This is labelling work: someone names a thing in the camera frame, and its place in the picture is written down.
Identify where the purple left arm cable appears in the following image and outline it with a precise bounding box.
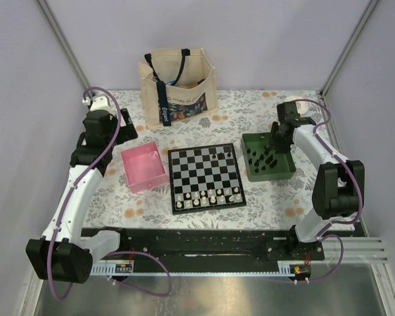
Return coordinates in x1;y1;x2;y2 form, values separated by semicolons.
47;86;172;300

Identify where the pink plastic box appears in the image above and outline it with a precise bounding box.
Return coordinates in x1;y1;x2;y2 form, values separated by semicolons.
121;142;169;194

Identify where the black white chessboard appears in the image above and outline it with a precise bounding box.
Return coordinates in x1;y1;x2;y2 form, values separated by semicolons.
168;143;246;215

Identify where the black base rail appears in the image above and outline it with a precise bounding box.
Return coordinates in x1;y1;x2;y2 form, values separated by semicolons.
80;226;327;274

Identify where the floral patterned tablecloth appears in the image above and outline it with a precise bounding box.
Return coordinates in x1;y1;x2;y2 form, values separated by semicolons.
80;88;356;231

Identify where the green plastic tray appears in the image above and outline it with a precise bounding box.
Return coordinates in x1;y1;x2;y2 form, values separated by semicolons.
241;132;296;182

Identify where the beige canvas tote bag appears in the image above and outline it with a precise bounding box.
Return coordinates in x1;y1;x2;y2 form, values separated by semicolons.
138;48;218;129

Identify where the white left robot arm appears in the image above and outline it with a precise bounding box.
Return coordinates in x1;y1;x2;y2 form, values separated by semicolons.
26;92;138;284

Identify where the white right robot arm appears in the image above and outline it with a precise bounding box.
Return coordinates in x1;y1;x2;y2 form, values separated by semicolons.
268;101;365;261

